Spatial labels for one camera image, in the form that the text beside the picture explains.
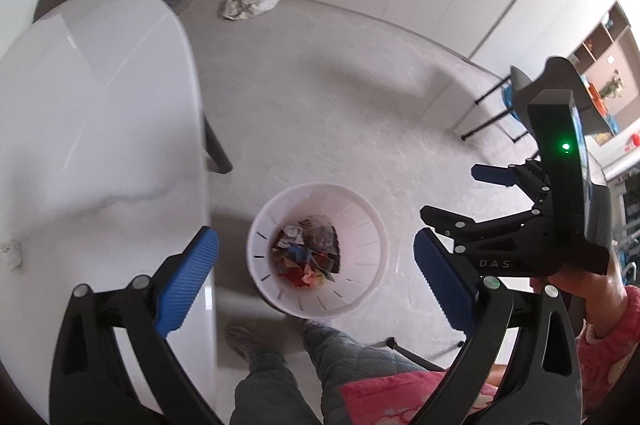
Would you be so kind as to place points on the crumpled white tissue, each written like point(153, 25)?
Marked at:
point(10, 256)

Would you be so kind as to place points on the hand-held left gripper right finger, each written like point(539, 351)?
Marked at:
point(442, 287)

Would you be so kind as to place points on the purple fluffy slipper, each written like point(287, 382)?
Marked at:
point(245, 341)

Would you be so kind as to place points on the person's right forearm pink sleeve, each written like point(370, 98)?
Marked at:
point(610, 355)

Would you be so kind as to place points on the grey patterned rug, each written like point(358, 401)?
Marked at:
point(182, 0)

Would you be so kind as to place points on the person's right hand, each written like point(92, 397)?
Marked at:
point(595, 290)

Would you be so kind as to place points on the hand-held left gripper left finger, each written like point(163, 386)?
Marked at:
point(187, 285)

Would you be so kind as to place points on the red fluffy scrap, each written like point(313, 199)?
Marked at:
point(300, 280)

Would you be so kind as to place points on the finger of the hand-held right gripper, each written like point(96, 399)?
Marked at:
point(492, 175)
point(450, 220)

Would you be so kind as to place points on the white table with black legs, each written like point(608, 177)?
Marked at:
point(100, 105)

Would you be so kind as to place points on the dark grey chair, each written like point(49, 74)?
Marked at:
point(555, 75)

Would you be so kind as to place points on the pink floral garment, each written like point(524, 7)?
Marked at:
point(390, 400)

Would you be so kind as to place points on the white plastic bag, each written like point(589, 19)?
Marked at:
point(250, 5)

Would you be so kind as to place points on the small potted plant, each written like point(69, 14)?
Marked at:
point(611, 87)

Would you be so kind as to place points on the white slotted waste bin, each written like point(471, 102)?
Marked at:
point(280, 217)

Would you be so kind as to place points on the blue plastic object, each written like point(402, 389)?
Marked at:
point(510, 100)

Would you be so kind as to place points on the open wall shelf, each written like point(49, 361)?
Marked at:
point(600, 45)

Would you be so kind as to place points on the person's green quilted pants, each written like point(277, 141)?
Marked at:
point(340, 355)

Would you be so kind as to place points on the pile of crumpled wrappers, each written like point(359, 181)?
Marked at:
point(320, 245)

